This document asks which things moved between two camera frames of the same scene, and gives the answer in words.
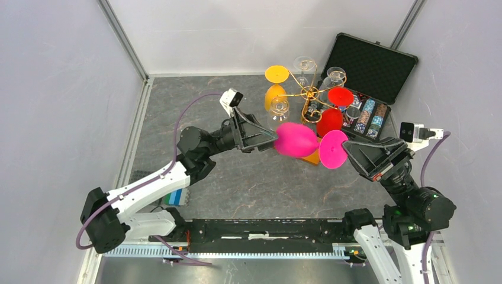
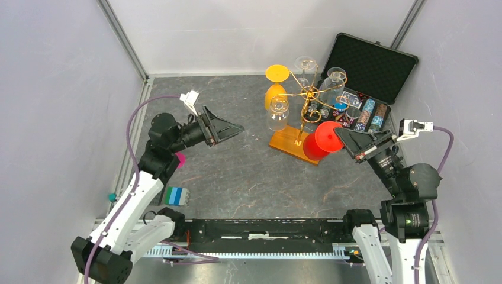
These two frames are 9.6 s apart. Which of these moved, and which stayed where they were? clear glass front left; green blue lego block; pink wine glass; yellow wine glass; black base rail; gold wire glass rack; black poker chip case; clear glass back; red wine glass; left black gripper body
Moved: gold wire glass rack; red wine glass; pink wine glass; left black gripper body
Stayed: black base rail; clear glass back; yellow wine glass; clear glass front left; green blue lego block; black poker chip case
